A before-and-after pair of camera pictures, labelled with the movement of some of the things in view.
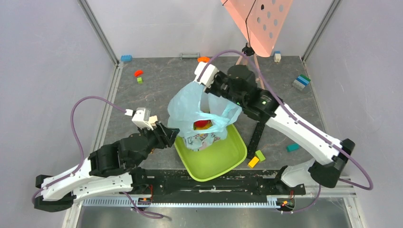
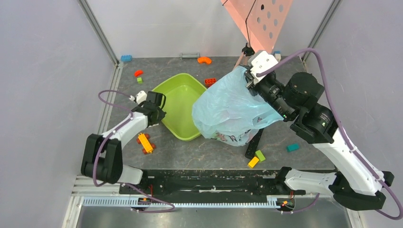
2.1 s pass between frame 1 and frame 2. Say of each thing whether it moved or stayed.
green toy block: stayed
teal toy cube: stayed
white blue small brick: stayed
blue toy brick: stayed
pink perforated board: stayed
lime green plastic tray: moved
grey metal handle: stayed
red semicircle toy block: stayed
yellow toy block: stayed
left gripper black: moved
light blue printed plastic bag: moved
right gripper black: moved
